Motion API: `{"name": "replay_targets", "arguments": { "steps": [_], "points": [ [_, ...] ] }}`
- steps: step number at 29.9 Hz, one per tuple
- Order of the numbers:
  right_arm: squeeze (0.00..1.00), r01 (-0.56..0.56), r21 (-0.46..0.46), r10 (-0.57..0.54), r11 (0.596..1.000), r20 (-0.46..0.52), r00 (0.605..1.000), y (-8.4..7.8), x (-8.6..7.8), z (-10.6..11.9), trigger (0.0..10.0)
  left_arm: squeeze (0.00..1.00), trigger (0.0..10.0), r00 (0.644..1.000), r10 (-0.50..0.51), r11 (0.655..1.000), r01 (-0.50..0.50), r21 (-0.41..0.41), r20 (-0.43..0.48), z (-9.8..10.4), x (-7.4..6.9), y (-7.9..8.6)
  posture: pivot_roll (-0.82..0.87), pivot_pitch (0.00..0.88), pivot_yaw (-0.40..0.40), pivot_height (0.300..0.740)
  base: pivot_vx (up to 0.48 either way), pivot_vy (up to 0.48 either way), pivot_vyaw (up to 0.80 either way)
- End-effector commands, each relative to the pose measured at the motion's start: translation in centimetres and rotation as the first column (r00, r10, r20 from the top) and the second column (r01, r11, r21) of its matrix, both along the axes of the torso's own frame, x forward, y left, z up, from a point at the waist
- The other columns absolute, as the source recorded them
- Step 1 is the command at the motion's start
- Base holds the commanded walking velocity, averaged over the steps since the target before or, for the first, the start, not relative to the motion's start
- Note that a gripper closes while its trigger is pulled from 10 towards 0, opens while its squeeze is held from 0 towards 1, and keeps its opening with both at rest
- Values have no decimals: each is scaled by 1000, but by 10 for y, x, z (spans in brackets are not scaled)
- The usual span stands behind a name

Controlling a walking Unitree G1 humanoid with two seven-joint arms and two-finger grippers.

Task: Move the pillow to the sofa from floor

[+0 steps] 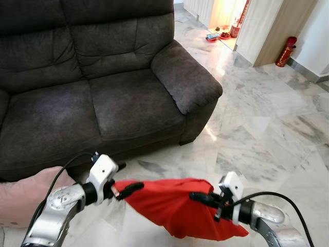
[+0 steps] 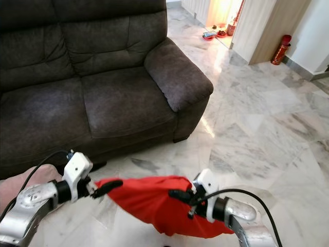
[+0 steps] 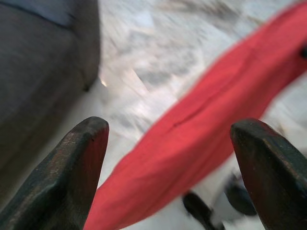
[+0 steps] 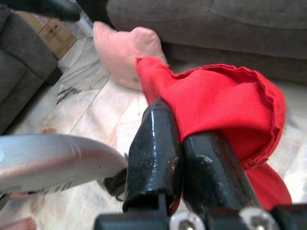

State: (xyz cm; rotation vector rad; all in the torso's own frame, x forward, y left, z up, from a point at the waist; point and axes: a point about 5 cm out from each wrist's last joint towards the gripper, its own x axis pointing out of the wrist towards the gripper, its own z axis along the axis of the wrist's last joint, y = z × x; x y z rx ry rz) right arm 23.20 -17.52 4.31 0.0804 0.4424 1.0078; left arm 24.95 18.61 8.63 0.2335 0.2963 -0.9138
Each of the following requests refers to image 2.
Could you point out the red vase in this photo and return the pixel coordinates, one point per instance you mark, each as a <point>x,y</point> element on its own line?
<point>231,25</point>

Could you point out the light wooden wall panel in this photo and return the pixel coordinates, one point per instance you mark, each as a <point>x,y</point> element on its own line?
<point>267,23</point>

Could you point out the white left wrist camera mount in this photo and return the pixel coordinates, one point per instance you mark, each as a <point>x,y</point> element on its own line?
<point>77,170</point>

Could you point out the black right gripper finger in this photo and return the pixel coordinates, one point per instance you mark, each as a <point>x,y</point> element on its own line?
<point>181,195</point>

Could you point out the white closet doors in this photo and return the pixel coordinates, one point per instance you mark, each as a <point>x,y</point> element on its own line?
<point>195,9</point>

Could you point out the red bowl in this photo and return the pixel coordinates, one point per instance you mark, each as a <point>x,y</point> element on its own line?
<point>221,33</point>

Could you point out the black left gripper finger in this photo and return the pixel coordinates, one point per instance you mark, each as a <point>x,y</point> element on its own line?
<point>99,165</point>
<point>108,186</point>

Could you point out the red pillow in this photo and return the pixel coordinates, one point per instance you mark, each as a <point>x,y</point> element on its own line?
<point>149,203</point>

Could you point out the grey fabric sofa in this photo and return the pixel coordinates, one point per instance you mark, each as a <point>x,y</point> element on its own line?
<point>97,77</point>

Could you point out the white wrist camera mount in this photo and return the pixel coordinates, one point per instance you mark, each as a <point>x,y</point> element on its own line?
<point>77,170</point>
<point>206,182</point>

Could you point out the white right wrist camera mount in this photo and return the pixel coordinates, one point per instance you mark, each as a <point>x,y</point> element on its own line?
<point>206,182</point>

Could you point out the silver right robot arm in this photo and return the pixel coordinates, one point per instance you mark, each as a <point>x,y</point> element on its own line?
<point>244,213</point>

